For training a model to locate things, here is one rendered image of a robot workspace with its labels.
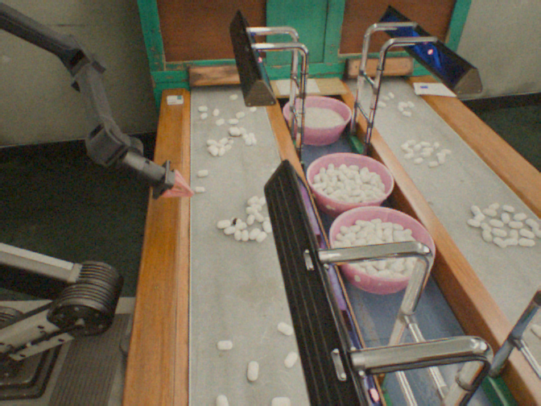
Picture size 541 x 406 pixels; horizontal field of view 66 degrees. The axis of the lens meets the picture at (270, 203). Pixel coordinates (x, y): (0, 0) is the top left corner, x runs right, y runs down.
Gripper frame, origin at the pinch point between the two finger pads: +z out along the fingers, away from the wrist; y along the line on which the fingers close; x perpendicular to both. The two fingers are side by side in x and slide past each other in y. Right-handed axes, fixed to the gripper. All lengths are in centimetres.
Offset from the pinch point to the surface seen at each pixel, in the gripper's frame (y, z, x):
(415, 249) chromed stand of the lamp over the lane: -54, 7, -44
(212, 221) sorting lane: -2.1, 9.8, 3.4
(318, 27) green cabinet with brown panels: 85, 32, -46
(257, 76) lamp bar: 8.6, -2.9, -34.0
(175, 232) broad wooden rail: -7.7, 0.6, 7.8
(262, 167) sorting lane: 22.5, 22.9, -7.3
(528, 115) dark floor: 173, 247, -97
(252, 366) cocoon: -47.6, 13.1, -2.3
